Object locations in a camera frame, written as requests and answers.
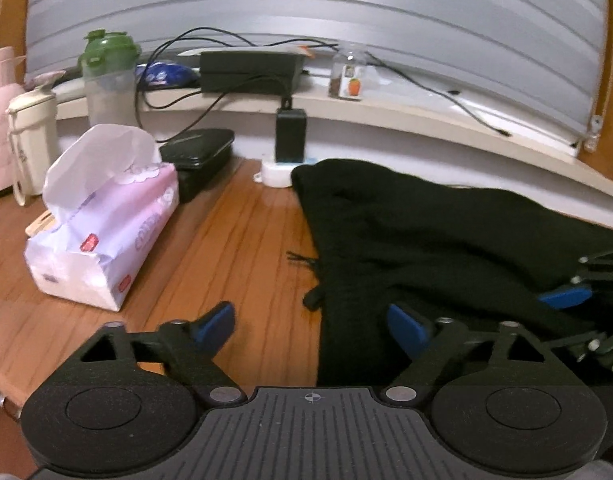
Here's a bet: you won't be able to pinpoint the blue packet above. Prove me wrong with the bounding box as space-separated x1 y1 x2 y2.
135 61 201 90

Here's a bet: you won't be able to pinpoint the clear plastic bag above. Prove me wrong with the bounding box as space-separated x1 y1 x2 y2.
367 60 462 106

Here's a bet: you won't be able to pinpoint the white power strip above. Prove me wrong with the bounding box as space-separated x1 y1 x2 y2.
252 156 320 189

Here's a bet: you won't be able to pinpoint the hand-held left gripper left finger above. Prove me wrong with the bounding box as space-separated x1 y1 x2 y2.
41 301 247 407

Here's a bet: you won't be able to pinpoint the black pants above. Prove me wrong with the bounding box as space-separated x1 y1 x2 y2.
286 158 613 388

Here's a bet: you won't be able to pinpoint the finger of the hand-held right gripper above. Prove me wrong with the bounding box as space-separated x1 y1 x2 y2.
549 316 613 379
539 246 613 311

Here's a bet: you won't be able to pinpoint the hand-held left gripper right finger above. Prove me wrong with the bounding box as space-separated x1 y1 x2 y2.
379 302 585 407

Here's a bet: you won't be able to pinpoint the beige window sill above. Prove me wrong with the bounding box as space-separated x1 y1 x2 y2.
51 85 613 208

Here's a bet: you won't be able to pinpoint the cream cup with lid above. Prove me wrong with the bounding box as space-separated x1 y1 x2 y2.
6 85 60 207

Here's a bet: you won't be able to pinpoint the glass jar with orange label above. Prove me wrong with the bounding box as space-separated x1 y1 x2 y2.
329 41 371 102

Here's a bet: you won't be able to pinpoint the small wooden item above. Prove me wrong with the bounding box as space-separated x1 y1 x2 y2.
25 211 54 237

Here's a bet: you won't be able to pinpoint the grey window blind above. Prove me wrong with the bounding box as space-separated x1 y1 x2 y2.
25 0 607 136

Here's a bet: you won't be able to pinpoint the pink tissue pack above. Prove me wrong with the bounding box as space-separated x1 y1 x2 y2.
24 123 180 312

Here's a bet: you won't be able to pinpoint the black case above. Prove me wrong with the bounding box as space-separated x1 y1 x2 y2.
159 128 236 204

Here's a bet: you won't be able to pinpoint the black power adapter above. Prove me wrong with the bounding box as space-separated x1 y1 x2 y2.
275 107 308 164

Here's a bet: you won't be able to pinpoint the green lid plastic bottle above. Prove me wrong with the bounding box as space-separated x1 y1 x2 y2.
79 29 142 133

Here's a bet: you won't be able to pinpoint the black electronics box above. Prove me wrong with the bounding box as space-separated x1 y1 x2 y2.
199 50 306 95

